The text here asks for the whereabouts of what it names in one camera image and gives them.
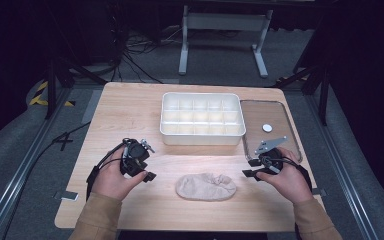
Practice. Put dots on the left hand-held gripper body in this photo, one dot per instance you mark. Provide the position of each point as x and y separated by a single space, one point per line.
134 156

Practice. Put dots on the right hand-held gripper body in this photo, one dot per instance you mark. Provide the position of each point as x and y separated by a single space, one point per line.
270 160

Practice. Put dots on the beige sock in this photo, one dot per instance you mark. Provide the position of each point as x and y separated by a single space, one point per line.
205 187

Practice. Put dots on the white divided storage box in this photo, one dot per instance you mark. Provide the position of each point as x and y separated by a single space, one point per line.
201 116

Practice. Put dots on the person's right hand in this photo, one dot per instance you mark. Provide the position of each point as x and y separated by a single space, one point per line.
290 183

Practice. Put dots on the person's left hand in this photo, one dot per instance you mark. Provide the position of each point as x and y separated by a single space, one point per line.
111 180

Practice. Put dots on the small white round disc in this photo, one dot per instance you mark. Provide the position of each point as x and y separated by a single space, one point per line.
267 127

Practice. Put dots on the black tripod stand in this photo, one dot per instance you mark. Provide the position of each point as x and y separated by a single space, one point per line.
323 96
50 96

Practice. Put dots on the white metal stand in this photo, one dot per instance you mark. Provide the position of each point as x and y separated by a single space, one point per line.
225 21

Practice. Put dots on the aluminium floor rail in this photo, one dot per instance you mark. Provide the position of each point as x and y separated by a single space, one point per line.
20 173
340 170

